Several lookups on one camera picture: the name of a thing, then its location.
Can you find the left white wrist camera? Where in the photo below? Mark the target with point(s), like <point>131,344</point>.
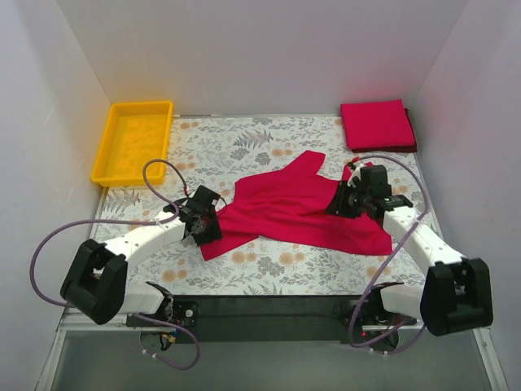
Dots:
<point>171,208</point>

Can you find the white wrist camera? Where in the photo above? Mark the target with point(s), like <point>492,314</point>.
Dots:
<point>171,208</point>
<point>355,167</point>

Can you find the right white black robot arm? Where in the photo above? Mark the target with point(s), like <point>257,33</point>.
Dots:
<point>456,295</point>

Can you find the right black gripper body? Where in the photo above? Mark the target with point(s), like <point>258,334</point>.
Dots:
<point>339,201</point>

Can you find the floral patterned table mat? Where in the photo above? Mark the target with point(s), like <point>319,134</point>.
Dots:
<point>217,152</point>

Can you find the aluminium frame rail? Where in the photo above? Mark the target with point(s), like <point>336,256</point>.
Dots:
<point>264,343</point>

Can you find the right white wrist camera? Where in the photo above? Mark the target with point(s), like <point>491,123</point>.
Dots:
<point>355,167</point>

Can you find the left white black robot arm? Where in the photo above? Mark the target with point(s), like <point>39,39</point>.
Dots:
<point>97,281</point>

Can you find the crimson t-shirt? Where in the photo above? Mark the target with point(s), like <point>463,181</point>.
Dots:
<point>289,205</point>
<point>360,117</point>

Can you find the yellow plastic bin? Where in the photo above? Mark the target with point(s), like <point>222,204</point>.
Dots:
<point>134,133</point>

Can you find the folded dark red t-shirt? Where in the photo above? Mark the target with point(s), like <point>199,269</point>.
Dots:
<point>397,137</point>

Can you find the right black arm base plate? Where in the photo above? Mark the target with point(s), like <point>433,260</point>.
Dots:
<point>344,310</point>

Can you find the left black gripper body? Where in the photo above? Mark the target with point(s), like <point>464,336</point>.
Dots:
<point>210,225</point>

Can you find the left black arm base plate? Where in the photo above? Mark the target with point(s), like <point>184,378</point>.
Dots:
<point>183,313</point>

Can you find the folded crimson t-shirt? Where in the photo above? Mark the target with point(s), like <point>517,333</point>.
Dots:
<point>360,117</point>

